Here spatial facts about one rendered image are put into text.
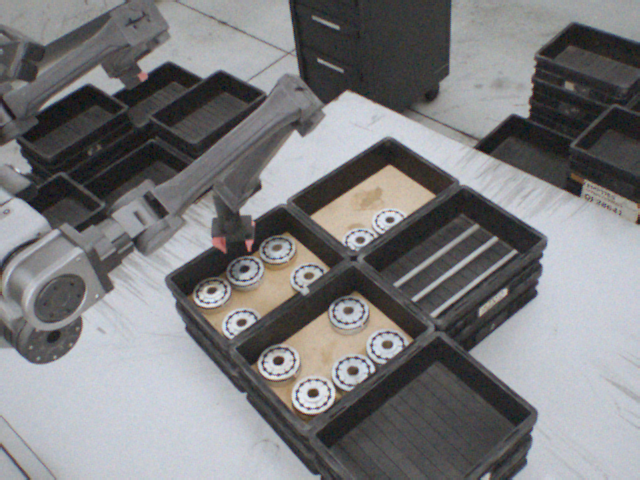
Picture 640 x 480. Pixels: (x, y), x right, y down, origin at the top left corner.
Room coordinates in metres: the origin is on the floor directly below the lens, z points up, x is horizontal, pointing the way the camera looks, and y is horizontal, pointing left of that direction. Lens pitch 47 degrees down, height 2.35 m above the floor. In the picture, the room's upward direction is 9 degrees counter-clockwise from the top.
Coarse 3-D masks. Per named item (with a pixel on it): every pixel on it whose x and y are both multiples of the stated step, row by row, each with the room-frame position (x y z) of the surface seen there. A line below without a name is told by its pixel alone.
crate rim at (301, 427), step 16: (336, 272) 1.22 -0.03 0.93; (368, 272) 1.20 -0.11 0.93; (320, 288) 1.18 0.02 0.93; (384, 288) 1.15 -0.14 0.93; (288, 304) 1.14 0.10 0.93; (400, 304) 1.09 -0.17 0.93; (272, 320) 1.10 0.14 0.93; (400, 352) 0.95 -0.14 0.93; (384, 368) 0.92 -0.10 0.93; (256, 384) 0.94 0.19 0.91; (272, 400) 0.89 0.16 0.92; (336, 400) 0.86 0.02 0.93; (288, 416) 0.84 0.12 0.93; (320, 416) 0.82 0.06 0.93; (304, 432) 0.80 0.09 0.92
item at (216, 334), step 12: (264, 216) 1.46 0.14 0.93; (300, 216) 1.44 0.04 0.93; (312, 228) 1.39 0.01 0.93; (324, 240) 1.34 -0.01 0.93; (204, 252) 1.36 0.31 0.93; (336, 252) 1.29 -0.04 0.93; (192, 264) 1.33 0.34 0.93; (168, 276) 1.29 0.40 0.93; (324, 276) 1.21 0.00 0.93; (168, 288) 1.27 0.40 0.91; (180, 300) 1.22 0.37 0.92; (288, 300) 1.16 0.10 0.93; (192, 312) 1.17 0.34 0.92; (276, 312) 1.12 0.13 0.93; (204, 324) 1.12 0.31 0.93; (252, 324) 1.10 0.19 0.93; (216, 336) 1.08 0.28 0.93; (240, 336) 1.07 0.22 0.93; (228, 348) 1.05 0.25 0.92
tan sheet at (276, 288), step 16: (256, 256) 1.41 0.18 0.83; (304, 256) 1.38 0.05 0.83; (224, 272) 1.37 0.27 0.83; (272, 272) 1.34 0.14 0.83; (288, 272) 1.33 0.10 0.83; (256, 288) 1.29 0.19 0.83; (272, 288) 1.28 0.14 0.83; (288, 288) 1.28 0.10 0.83; (240, 304) 1.25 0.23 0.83; (256, 304) 1.24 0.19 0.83; (272, 304) 1.23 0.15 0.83; (208, 320) 1.21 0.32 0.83
